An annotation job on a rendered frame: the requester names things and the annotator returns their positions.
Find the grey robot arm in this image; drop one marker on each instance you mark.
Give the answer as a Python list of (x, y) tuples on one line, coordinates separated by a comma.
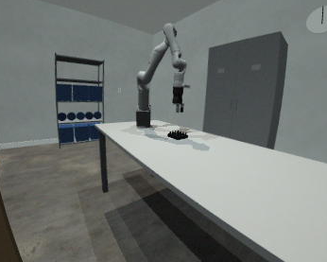
[(170, 40)]

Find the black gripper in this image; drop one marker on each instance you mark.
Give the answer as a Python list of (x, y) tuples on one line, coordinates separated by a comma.
[(177, 94)]

